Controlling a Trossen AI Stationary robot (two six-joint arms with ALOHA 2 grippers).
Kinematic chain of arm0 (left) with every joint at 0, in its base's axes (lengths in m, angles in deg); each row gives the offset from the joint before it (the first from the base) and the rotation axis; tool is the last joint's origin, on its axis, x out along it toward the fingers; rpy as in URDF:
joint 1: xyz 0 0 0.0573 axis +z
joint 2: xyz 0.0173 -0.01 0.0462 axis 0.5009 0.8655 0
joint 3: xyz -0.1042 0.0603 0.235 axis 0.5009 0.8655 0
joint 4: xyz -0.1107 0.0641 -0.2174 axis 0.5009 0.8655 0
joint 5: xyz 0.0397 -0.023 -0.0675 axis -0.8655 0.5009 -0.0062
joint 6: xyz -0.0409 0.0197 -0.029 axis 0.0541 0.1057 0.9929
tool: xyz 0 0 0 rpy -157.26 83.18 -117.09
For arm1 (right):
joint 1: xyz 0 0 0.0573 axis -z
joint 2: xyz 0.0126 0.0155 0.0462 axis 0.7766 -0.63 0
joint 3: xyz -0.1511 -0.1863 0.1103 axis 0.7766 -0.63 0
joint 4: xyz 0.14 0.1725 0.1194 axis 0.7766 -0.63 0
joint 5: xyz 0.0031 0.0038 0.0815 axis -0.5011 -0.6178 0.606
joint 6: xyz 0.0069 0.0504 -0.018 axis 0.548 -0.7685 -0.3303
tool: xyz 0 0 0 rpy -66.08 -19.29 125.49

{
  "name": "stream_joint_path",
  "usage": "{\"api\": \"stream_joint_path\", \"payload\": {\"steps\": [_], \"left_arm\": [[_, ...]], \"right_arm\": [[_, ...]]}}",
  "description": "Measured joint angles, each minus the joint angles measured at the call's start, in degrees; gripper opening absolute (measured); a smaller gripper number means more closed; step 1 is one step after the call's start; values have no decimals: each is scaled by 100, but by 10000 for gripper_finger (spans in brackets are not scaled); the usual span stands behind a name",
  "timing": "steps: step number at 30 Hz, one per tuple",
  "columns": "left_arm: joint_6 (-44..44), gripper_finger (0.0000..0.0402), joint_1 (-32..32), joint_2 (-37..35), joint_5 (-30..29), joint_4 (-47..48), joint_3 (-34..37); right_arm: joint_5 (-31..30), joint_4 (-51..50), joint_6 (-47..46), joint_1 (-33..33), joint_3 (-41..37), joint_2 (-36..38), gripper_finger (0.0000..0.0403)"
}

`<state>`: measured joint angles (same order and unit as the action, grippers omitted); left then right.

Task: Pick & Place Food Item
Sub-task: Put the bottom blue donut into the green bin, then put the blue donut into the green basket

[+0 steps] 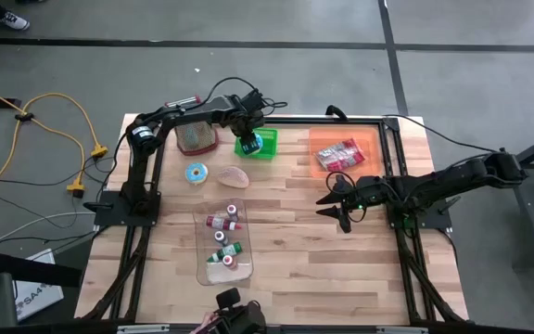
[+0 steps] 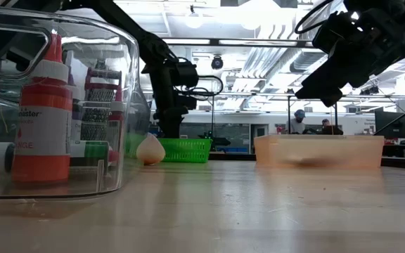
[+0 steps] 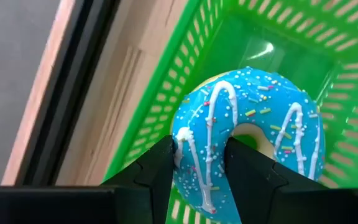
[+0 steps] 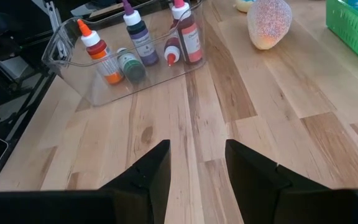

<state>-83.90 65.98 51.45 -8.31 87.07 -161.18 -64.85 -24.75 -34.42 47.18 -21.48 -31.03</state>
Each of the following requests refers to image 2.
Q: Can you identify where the black metal frame stand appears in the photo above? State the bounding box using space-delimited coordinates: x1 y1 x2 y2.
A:
286 93 339 135

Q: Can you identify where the silver ventilation duct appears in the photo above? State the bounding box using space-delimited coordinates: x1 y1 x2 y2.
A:
288 48 325 74

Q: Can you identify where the orange translucent plastic bin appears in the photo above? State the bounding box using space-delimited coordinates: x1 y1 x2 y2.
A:
254 134 385 169

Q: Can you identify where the round white ceiling lamp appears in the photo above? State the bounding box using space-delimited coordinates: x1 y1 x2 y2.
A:
184 10 204 30

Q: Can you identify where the green plastic basket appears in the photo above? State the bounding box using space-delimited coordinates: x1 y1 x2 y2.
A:
124 132 213 164

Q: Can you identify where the clear plastic bin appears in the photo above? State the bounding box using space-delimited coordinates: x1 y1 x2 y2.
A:
0 5 150 201

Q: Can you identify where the black background robot device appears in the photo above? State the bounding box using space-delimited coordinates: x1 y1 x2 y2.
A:
198 131 232 148

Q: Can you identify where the black computer monitor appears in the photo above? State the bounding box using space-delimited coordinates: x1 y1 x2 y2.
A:
374 110 405 140

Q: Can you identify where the red handled metal grater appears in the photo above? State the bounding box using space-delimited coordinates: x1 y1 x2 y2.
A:
80 67 123 142

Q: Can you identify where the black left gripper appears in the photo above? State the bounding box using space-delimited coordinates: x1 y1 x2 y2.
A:
149 58 199 139

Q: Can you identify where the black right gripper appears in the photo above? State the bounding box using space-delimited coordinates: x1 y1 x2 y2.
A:
295 8 405 108

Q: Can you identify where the orange food colouring bottle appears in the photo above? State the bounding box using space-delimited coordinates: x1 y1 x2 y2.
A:
11 33 73 183

